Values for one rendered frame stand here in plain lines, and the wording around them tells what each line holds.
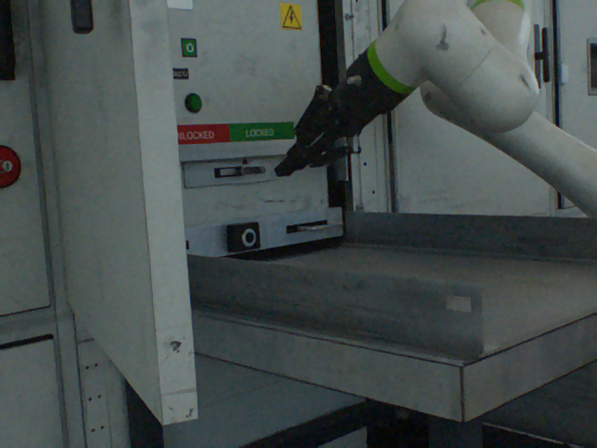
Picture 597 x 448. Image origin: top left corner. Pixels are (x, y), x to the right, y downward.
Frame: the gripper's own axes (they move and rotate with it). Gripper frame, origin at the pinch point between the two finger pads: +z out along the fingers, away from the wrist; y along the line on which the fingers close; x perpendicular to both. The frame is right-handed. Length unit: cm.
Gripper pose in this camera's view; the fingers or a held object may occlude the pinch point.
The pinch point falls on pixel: (293, 161)
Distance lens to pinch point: 130.7
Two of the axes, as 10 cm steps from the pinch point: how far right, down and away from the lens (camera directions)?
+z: -5.6, 4.6, 6.8
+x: 7.3, -1.2, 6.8
